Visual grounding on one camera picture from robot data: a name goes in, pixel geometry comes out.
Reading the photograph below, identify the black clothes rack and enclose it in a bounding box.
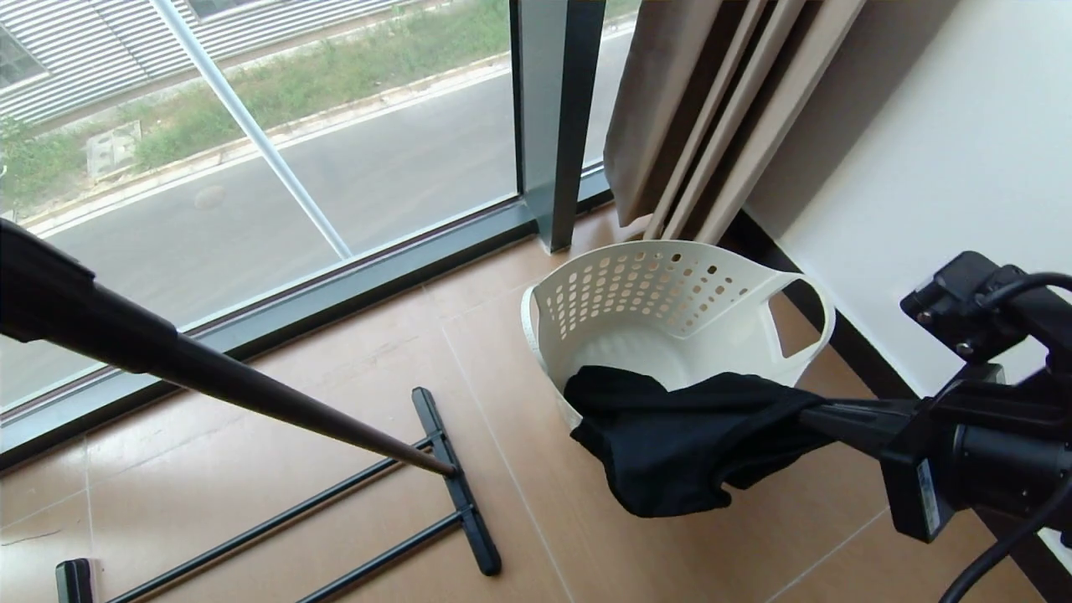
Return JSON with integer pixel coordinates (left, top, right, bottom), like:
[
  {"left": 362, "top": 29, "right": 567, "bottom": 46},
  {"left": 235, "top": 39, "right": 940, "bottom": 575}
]
[{"left": 0, "top": 218, "right": 503, "bottom": 603}]

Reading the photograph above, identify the window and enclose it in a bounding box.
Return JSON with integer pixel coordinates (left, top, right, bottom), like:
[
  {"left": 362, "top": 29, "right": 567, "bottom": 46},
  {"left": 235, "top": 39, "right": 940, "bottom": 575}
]
[{"left": 0, "top": 0, "right": 642, "bottom": 470}]

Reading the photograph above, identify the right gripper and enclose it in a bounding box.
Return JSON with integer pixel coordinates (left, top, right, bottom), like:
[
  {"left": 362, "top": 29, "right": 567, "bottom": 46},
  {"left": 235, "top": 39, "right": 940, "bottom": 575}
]
[{"left": 879, "top": 400, "right": 1072, "bottom": 545}]

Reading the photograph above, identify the black mesh garment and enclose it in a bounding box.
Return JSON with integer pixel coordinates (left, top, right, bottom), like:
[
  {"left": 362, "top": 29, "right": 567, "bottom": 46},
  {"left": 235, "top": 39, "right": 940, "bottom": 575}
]
[{"left": 563, "top": 365, "right": 834, "bottom": 518}]

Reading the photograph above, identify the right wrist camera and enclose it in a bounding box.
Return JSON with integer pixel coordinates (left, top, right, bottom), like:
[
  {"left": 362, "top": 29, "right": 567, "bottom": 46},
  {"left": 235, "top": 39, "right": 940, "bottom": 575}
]
[{"left": 900, "top": 250, "right": 1072, "bottom": 394}]

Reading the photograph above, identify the white laundry basket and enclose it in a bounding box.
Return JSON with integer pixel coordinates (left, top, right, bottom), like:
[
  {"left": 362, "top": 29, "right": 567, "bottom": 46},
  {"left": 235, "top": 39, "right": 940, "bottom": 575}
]
[{"left": 521, "top": 240, "right": 837, "bottom": 432}]

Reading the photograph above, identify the brown curtain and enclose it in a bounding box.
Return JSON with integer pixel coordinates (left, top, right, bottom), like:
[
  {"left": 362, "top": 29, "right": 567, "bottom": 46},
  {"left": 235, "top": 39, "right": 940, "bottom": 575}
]
[{"left": 603, "top": 0, "right": 868, "bottom": 245}]

